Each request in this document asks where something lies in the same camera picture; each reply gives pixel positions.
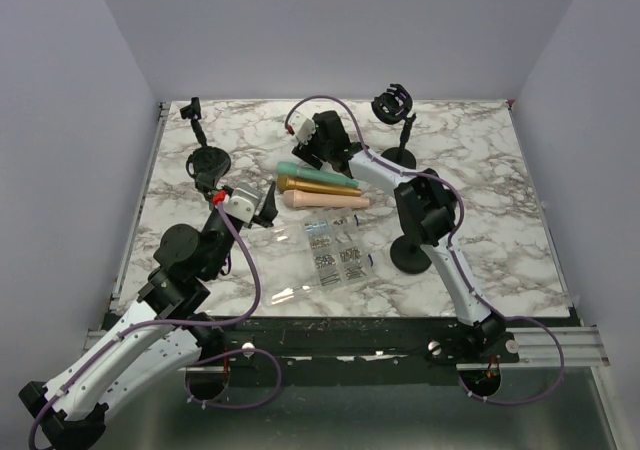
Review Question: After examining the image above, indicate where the clear plastic screw box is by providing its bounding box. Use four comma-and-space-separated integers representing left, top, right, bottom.
247, 211, 373, 306

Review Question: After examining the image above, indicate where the gold microphone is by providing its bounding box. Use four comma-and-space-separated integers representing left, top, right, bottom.
276, 175, 361, 197

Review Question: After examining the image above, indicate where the black stand holding glitter mic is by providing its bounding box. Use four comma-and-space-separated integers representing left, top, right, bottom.
390, 235, 432, 275

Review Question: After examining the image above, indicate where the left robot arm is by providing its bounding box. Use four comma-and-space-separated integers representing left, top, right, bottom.
19, 186, 278, 449

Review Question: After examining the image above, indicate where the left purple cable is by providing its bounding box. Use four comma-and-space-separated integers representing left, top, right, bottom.
27, 204, 264, 450

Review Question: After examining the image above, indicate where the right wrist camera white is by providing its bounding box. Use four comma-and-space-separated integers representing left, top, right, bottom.
285, 111, 316, 145

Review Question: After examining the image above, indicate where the pink microphone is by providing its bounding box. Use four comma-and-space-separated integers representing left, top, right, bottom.
282, 190, 370, 209

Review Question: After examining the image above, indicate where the black round-base mic stand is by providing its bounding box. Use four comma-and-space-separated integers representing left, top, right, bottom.
179, 97, 208, 147

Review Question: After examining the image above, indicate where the black tripod mic stand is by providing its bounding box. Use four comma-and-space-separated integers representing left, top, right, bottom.
185, 146, 231, 202

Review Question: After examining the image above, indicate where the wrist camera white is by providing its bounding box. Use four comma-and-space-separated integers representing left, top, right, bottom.
212, 184, 263, 226
285, 111, 316, 145

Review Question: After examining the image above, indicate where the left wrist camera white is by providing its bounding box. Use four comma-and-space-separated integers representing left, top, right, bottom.
212, 184, 263, 226

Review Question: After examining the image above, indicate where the teal microphone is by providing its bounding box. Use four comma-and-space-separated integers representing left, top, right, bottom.
276, 162, 359, 188

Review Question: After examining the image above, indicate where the black stand holding teal mic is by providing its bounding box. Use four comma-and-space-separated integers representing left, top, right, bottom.
370, 83, 419, 171

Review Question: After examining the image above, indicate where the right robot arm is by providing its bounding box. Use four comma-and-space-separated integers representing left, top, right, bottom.
285, 110, 506, 362

